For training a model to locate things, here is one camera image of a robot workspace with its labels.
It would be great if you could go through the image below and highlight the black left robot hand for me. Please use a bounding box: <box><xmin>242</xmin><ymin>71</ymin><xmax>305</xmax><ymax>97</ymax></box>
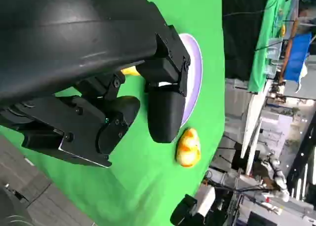
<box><xmin>0</xmin><ymin>0</ymin><xmax>191</xmax><ymax>169</ymax></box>

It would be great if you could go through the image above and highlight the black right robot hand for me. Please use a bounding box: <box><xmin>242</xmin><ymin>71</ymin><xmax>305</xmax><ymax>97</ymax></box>
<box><xmin>169</xmin><ymin>193</ymin><xmax>206</xmax><ymax>226</ymax></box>

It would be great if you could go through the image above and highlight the orange and white toy bread roll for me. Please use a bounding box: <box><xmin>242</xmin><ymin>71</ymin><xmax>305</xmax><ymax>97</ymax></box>
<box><xmin>175</xmin><ymin>127</ymin><xmax>202</xmax><ymax>168</ymax></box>
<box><xmin>120</xmin><ymin>65</ymin><xmax>141</xmax><ymax>77</ymax></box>

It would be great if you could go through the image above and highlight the white workshop desk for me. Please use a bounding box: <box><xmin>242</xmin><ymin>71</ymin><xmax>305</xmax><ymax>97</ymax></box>
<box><xmin>239</xmin><ymin>79</ymin><xmax>271</xmax><ymax>175</ymax></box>

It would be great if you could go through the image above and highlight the lilac plate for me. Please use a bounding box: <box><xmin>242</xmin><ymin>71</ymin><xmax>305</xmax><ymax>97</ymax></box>
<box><xmin>158</xmin><ymin>33</ymin><xmax>203</xmax><ymax>128</ymax></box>

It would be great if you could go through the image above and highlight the black backdrop curtain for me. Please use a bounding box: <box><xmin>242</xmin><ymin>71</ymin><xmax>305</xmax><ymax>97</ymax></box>
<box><xmin>221</xmin><ymin>0</ymin><xmax>274</xmax><ymax>81</ymax></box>

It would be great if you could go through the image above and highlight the green cloth on workshop table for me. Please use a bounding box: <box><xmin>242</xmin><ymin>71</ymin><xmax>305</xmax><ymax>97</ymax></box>
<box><xmin>247</xmin><ymin>0</ymin><xmax>298</xmax><ymax>93</ymax></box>

